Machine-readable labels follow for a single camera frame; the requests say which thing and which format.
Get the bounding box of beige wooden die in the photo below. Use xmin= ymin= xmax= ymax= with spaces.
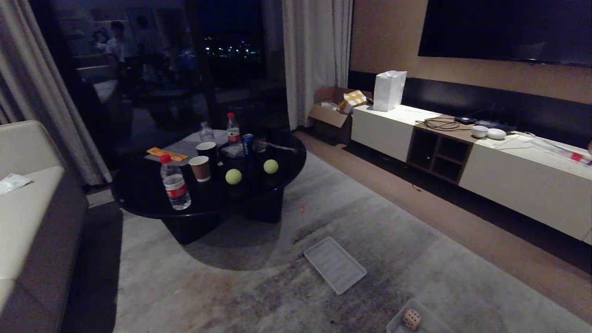
xmin=402 ymin=309 xmax=422 ymax=331

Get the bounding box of grey paper sheet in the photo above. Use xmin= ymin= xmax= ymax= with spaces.
xmin=144 ymin=129 xmax=229 ymax=166

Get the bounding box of black paper cup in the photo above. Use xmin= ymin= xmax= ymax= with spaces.
xmin=196 ymin=142 xmax=218 ymax=168

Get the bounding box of beige sofa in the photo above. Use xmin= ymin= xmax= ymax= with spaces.
xmin=0 ymin=120 xmax=89 ymax=333

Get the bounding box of clear plastic box lid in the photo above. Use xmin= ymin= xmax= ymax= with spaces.
xmin=303 ymin=237 xmax=368 ymax=296

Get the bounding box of flat black device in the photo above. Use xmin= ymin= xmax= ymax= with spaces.
xmin=455 ymin=116 xmax=518 ymax=133

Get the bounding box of grey area rug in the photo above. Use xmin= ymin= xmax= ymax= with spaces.
xmin=112 ymin=150 xmax=592 ymax=333

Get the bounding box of coiled black cable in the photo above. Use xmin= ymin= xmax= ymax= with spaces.
xmin=415 ymin=117 xmax=461 ymax=132

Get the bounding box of brown paper cup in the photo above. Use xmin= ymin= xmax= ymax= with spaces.
xmin=189 ymin=156 xmax=211 ymax=183

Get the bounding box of open cardboard box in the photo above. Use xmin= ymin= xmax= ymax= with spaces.
xmin=308 ymin=86 xmax=372 ymax=145

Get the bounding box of clear plastic box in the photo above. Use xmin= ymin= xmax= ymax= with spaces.
xmin=386 ymin=298 xmax=456 ymax=333

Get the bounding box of wall-mounted black television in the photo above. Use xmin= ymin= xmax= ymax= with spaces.
xmin=418 ymin=0 xmax=592 ymax=68

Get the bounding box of beige curtain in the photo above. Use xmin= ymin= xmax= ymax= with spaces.
xmin=0 ymin=0 xmax=113 ymax=186
xmin=282 ymin=0 xmax=354 ymax=131

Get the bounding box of crumpled clear plastic wrapper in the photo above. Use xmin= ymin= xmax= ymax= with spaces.
xmin=0 ymin=173 xmax=33 ymax=196

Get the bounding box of round black coffee table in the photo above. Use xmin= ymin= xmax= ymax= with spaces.
xmin=111 ymin=128 xmax=307 ymax=245

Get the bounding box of white paper bag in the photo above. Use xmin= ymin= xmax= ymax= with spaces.
xmin=372 ymin=70 xmax=407 ymax=112

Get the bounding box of yellow checkered cloth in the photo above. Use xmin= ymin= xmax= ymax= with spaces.
xmin=339 ymin=90 xmax=367 ymax=115

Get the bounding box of long white media cabinet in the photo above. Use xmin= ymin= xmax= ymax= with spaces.
xmin=351 ymin=104 xmax=592 ymax=245

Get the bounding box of orange yellow flat packet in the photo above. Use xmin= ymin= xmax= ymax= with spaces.
xmin=147 ymin=147 xmax=189 ymax=162

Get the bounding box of clear water bottle red cap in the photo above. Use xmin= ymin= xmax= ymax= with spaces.
xmin=160 ymin=154 xmax=192 ymax=211
xmin=226 ymin=112 xmax=241 ymax=148

